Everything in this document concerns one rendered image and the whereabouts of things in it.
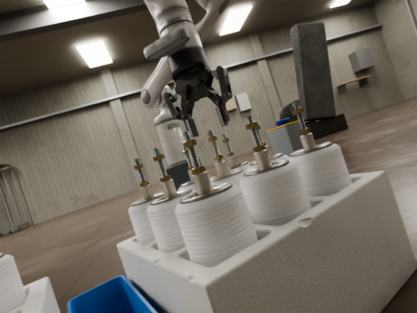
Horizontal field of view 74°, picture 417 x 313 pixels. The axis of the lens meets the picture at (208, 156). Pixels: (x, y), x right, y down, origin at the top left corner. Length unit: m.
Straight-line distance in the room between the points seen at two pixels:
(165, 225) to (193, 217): 0.11
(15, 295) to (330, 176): 0.52
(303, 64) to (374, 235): 4.61
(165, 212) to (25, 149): 8.63
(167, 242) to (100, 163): 7.98
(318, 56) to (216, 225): 4.93
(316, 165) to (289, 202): 0.10
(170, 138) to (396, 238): 0.76
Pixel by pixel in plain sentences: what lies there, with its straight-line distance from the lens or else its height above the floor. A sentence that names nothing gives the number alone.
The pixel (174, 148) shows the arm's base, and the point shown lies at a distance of 1.05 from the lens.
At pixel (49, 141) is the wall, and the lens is 8.81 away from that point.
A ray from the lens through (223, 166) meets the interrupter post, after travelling 0.53.
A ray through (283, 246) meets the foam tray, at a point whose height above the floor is 0.17.
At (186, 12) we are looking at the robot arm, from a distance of 0.58.
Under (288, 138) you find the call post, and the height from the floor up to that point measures 0.28.
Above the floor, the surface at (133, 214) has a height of 0.24.
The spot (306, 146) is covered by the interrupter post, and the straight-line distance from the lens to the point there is 0.53.
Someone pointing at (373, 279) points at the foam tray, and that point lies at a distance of 0.51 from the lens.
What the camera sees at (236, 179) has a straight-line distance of 0.50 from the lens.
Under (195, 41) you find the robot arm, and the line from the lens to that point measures 0.55.
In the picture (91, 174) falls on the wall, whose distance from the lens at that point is 8.46.
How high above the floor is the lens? 0.30
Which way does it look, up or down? level
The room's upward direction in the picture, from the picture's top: 18 degrees counter-clockwise
